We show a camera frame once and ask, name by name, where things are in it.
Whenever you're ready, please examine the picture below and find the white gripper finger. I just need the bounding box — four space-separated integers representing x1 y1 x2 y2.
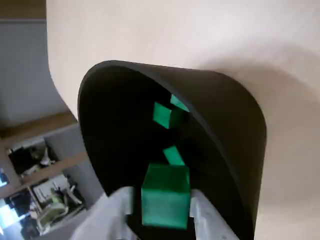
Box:
71 185 137 240
189 188 239 240

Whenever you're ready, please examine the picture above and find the black pot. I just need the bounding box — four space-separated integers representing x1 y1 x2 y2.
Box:
77 59 268 240

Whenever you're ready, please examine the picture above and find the wooden shelf unit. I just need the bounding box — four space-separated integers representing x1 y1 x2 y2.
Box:
0 111 88 237

